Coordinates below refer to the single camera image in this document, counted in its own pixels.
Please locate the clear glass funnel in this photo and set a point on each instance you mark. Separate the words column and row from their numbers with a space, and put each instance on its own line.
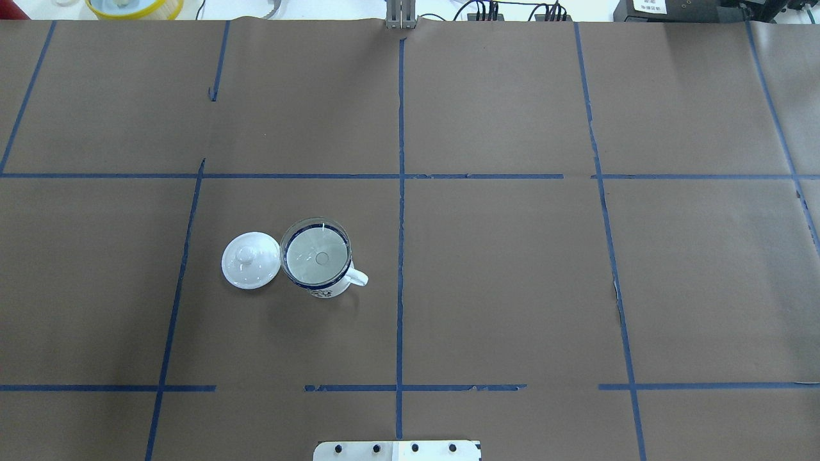
column 317, row 257

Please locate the white ceramic lid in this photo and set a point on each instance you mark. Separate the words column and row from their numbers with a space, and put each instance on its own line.
column 251, row 260

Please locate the white enamel mug blue rim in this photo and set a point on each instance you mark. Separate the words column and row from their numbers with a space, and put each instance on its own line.
column 327, row 291

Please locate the brown paper table cover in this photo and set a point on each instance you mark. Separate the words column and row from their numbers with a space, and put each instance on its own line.
column 572, row 241

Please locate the black computer box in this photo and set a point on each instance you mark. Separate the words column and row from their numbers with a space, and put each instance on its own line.
column 709, row 12

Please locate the yellow tape roll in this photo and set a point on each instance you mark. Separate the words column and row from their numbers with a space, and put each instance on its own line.
column 135, row 10

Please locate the aluminium frame post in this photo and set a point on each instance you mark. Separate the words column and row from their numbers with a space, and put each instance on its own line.
column 401, row 14

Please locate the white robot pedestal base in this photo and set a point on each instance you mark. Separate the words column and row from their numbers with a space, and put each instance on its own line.
column 399, row 450

